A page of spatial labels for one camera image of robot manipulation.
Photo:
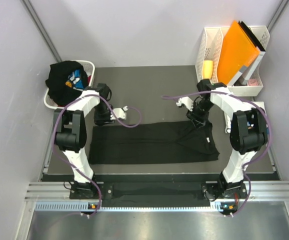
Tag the yellow sponge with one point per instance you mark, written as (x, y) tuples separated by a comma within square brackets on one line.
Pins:
[(207, 69)]

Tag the black brushstroke print t-shirt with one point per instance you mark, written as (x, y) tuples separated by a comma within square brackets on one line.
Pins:
[(155, 143)]

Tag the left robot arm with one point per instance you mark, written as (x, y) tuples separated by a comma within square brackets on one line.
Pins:
[(71, 135)]

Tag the folded white daisy t-shirt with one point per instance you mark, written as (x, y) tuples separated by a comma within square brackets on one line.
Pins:
[(228, 122)]

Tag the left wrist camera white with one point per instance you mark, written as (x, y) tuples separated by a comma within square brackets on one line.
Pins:
[(119, 113)]

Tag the black folder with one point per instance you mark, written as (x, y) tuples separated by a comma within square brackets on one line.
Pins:
[(251, 36)]

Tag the dark grey table mat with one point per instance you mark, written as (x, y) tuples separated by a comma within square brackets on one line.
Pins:
[(142, 88)]

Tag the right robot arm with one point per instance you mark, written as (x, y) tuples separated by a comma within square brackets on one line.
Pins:
[(247, 135)]

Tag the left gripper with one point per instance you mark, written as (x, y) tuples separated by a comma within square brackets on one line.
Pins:
[(101, 121)]

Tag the white laundry basket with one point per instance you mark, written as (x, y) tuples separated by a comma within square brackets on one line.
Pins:
[(88, 67)]

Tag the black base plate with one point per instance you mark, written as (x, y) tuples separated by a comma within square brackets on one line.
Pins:
[(160, 190)]

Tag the aluminium frame rail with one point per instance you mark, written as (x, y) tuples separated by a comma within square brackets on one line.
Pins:
[(262, 191)]

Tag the grey cable duct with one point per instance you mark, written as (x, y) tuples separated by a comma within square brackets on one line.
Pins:
[(61, 206)]

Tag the white grey binder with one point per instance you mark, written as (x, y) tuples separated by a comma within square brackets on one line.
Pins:
[(246, 72)]

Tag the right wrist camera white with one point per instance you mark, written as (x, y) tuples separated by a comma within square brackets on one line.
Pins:
[(185, 102)]

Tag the orange folder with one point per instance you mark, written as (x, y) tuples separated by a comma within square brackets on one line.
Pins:
[(237, 53)]

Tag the red t-shirt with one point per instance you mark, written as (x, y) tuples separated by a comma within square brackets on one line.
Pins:
[(90, 80)]

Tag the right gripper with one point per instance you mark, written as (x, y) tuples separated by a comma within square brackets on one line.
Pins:
[(198, 119)]

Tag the black daisy print t-shirt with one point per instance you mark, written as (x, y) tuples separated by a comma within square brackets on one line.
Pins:
[(66, 81)]

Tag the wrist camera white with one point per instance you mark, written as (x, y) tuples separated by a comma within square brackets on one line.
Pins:
[(185, 102), (119, 113)]

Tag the pink small item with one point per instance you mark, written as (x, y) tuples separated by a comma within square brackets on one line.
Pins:
[(252, 82)]

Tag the white file organizer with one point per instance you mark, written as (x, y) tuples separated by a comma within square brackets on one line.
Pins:
[(210, 49)]

